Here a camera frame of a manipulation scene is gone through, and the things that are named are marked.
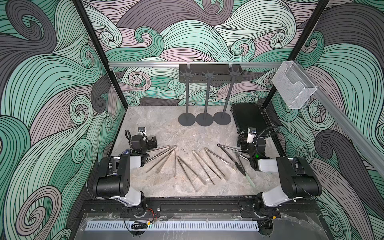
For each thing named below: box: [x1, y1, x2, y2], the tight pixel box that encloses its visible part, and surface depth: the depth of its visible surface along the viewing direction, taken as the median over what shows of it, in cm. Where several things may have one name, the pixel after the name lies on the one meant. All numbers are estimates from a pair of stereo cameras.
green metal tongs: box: [227, 150, 256, 188], surface depth 87 cm
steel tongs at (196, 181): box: [176, 155, 207, 193], surface depth 85 cm
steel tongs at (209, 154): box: [204, 147, 238, 182], surface depth 90 cm
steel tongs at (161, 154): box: [145, 146, 177, 164], surface depth 96 cm
